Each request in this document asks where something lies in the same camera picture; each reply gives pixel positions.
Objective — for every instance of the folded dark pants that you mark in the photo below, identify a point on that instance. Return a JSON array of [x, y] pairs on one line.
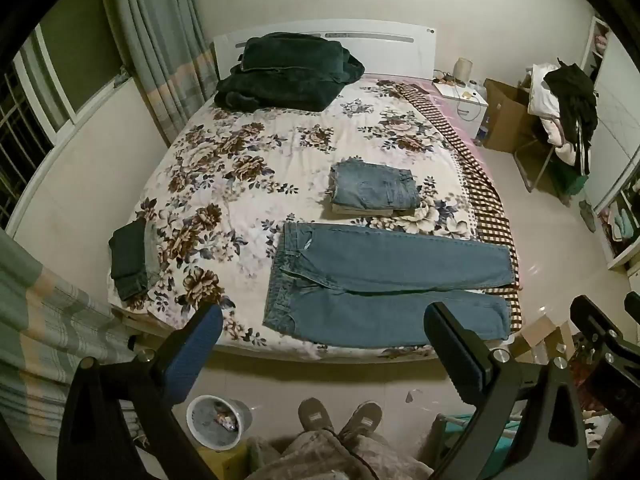
[[127, 255]]

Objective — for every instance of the pink bed sheet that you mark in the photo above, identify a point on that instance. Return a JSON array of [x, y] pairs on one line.
[[452, 120]]

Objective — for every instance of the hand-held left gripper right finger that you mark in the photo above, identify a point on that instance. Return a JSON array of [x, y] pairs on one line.
[[455, 355]]

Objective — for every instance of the person's left shoe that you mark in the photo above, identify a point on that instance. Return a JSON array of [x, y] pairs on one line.
[[315, 415]]

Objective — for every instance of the person's right shoe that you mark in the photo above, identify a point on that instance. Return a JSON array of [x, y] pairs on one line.
[[361, 420]]

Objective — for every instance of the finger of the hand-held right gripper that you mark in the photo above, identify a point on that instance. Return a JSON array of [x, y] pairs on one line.
[[633, 302], [592, 317]]

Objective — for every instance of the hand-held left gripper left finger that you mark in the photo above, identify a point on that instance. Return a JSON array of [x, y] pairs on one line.
[[200, 350]]

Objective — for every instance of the blue jeans pants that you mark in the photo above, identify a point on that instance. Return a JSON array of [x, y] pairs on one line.
[[375, 265]]

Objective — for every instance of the black garment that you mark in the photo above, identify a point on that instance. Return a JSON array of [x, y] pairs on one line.
[[575, 95]]

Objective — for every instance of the white clothes pile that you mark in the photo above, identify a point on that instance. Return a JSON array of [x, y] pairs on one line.
[[542, 95]]

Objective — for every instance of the window with metal bars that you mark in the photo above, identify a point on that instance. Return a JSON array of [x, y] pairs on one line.
[[30, 125]]

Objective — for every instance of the dark green blanket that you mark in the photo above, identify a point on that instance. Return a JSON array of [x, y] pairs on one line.
[[285, 75]]

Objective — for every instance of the small cardboard box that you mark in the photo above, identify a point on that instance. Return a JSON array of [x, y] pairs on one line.
[[537, 337]]

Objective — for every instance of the green striped curtain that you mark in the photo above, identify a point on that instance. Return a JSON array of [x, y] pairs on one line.
[[50, 320], [160, 35]]

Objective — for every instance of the brown checked blanket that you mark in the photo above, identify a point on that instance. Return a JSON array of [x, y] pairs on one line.
[[480, 185]]

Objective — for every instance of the metal folding chair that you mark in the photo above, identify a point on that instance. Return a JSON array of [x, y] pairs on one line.
[[535, 160]]

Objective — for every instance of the grey slipper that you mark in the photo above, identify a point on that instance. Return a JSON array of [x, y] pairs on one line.
[[588, 215]]

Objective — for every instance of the cream jar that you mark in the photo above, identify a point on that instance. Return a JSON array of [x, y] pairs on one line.
[[463, 70]]

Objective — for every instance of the white nightstand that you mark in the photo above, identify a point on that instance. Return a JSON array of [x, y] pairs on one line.
[[465, 102]]

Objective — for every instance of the person's legs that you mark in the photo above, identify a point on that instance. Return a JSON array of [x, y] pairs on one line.
[[325, 460]]

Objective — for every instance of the folded grey-blue jeans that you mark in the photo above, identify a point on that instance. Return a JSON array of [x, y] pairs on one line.
[[153, 252]]

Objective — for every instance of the large cardboard box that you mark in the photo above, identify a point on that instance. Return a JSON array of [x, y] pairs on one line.
[[505, 115]]

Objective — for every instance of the folded blue jeans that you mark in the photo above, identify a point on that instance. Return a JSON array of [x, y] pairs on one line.
[[375, 185]]

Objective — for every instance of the white trash bin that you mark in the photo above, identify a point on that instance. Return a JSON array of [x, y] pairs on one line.
[[210, 420]]

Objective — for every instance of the yellow box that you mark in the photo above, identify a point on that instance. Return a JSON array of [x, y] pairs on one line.
[[225, 465]]

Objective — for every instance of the white wardrobe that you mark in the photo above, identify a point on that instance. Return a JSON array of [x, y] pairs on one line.
[[615, 125]]

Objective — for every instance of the person's shoe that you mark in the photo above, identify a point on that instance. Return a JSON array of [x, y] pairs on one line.
[[315, 415], [361, 420]]

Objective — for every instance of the folded beige pants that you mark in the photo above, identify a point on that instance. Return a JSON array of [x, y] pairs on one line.
[[380, 212]]

